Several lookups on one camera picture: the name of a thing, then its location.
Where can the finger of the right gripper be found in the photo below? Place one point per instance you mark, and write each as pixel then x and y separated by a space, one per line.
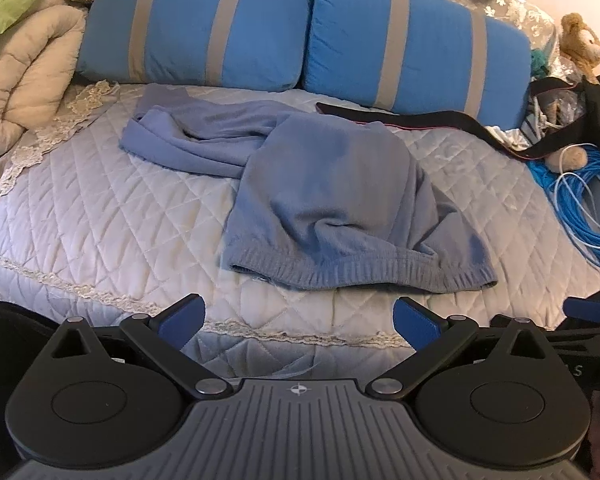
pixel 584 310

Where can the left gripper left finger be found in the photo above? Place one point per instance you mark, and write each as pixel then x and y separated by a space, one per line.
pixel 161 339

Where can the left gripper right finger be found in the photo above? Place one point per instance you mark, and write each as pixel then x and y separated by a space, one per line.
pixel 437 343

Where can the blue-grey sweatpants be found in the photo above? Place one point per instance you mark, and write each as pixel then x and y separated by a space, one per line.
pixel 322 202

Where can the quilted white bedspread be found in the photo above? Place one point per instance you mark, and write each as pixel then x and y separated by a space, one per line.
pixel 93 231

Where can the beige plush toy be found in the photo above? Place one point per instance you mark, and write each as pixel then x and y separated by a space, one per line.
pixel 570 158

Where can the white striped cloth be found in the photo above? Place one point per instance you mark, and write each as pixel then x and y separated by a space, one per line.
pixel 512 138

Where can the black bag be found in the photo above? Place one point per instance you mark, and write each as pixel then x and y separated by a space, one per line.
pixel 583 129

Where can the teal yarn item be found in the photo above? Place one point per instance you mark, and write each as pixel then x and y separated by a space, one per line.
pixel 540 67

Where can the brown teddy bear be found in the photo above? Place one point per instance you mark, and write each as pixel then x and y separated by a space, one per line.
pixel 580 44

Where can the beige folded comforter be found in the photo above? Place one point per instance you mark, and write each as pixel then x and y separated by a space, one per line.
pixel 38 57

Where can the right blue striped pillow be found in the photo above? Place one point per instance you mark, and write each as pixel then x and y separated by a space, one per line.
pixel 417 57

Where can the blue striped pillow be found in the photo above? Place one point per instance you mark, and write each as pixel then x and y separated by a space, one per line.
pixel 248 44
pixel 417 57

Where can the left blue striped pillow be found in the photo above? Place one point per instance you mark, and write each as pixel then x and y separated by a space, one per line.
pixel 248 44

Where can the black strap red edge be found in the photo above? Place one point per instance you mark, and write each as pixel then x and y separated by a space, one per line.
pixel 445 119

